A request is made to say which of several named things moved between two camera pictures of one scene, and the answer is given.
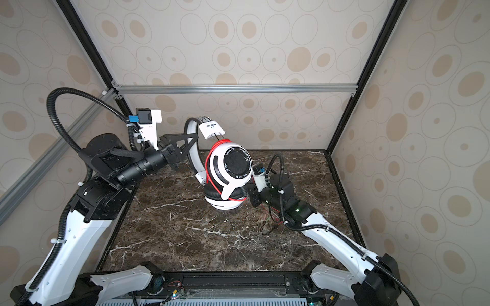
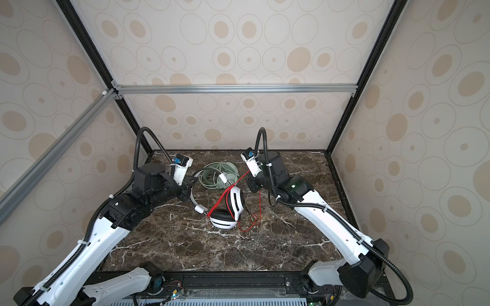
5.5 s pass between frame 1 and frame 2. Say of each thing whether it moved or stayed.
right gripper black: moved
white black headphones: moved
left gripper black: moved
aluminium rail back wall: stayed
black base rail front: stayed
